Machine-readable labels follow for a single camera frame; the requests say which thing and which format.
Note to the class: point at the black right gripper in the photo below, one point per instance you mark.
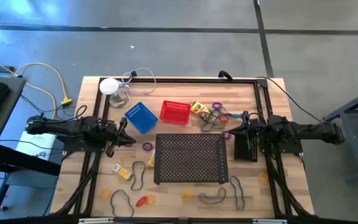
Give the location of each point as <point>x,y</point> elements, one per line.
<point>251,133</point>

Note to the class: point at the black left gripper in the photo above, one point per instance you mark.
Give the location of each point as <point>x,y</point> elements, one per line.
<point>113,137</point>

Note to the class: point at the small yellow crayon box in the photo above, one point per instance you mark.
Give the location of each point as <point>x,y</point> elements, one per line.
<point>151,161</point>
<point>123,172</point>

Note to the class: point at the teal cup edge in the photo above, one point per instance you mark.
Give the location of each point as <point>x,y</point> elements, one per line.
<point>200,196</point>

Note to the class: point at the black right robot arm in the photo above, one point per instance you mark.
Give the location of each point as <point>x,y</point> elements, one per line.
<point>306,130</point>

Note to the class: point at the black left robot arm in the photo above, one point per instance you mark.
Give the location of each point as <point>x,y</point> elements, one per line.
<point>67,127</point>

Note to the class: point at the white cone desk lamp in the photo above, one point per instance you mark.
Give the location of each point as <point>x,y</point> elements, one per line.
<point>109,86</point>

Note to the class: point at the black plastic basket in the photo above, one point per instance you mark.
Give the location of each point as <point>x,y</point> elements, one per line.
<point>242,154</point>

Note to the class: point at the blue plastic basket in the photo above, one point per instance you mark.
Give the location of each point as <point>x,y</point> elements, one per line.
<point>141,118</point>

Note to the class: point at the large yellow crayon box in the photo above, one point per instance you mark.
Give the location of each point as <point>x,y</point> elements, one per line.
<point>199,108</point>

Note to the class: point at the black perforated metal riser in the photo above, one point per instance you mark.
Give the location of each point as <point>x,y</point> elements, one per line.
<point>191,158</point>

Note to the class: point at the red plastic basket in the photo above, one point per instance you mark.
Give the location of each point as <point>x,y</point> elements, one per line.
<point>175,112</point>

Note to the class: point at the white booklet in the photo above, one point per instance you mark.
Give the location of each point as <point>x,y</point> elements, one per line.
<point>36,146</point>

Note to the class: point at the dark grey side table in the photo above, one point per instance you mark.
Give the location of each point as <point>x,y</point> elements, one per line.
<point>17,93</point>

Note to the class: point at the black aluminium table frame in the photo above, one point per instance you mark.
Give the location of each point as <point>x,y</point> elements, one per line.
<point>182,80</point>

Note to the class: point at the silver aluminium post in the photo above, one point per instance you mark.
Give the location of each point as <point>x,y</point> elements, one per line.
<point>269,221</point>
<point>95,221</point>

